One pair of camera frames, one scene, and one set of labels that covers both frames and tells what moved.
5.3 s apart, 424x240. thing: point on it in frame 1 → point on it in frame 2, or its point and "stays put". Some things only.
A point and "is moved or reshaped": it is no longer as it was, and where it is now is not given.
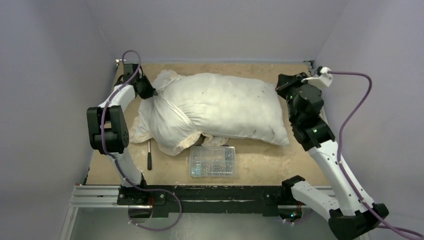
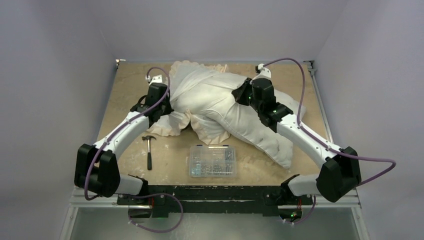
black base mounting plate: x=267 y=200 stays put
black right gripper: x=284 y=82 → x=239 y=93
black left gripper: x=150 y=91 → x=167 y=108
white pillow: x=232 y=106 is moved or reshaped
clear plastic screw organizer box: x=210 y=161 stays put
